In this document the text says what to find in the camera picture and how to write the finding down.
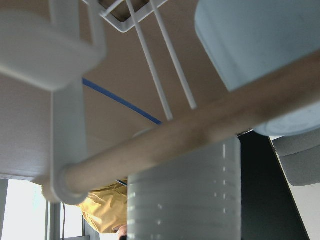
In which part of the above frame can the grey plastic cup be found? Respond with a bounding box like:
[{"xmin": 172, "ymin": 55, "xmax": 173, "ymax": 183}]
[{"xmin": 127, "ymin": 137, "xmax": 242, "ymax": 240}]

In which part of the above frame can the light blue plastic cup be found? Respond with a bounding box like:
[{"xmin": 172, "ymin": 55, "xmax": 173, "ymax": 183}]
[{"xmin": 194, "ymin": 0, "xmax": 320, "ymax": 137}]

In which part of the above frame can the pale cream plastic cup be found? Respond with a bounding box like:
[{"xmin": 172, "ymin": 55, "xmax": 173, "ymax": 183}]
[{"xmin": 0, "ymin": 8, "xmax": 107, "ymax": 92}]

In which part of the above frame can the brown table mat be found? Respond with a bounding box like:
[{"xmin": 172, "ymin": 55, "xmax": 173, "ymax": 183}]
[{"xmin": 0, "ymin": 0, "xmax": 228, "ymax": 182}]

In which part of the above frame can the yellow jacket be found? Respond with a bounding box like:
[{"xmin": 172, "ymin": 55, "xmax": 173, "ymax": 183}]
[{"xmin": 77, "ymin": 182, "xmax": 128, "ymax": 234}]

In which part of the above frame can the black monitor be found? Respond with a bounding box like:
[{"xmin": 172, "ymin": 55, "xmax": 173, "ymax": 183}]
[{"xmin": 239, "ymin": 131, "xmax": 309, "ymax": 240}]

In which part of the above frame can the grey office chair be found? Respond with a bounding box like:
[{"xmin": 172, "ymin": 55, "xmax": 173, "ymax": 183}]
[{"xmin": 272, "ymin": 131, "xmax": 320, "ymax": 187}]

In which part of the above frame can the white wire cup rack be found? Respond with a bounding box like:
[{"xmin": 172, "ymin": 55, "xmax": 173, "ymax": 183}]
[{"xmin": 0, "ymin": 0, "xmax": 320, "ymax": 206}]

